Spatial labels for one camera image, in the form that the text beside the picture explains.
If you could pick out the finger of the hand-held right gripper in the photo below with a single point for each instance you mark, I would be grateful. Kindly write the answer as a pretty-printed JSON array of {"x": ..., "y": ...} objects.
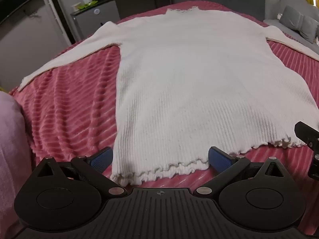
[{"x": 307, "y": 133}]

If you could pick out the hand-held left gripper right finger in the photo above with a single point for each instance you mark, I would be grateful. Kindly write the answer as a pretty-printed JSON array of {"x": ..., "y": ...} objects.
[{"x": 219, "y": 159}]

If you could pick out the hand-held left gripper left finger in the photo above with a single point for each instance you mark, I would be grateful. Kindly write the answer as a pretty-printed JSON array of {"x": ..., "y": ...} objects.
[{"x": 101, "y": 160}]

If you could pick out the white ribbed knit sweater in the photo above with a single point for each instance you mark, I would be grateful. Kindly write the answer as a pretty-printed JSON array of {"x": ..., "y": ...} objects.
[{"x": 187, "y": 79}]

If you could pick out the pink ribbed blanket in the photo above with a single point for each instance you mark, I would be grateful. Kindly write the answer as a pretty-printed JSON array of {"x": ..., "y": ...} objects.
[{"x": 74, "y": 104}]

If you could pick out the light pink cloth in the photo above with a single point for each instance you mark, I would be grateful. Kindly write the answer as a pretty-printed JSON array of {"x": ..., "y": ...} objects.
[{"x": 12, "y": 142}]

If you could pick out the grey cushion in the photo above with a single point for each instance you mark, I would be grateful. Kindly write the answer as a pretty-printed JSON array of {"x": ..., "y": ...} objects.
[{"x": 299, "y": 22}]

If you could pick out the small white item on sofa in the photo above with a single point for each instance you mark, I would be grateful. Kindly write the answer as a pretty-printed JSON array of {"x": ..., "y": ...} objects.
[{"x": 279, "y": 15}]

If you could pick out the grey small cabinet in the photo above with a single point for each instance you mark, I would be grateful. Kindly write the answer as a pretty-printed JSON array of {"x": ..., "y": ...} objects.
[{"x": 99, "y": 17}]

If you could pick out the green items on cabinet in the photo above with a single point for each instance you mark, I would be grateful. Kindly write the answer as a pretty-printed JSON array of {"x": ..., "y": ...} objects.
[{"x": 90, "y": 3}]

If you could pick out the black television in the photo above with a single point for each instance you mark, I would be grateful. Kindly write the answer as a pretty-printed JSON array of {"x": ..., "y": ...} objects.
[{"x": 17, "y": 2}]

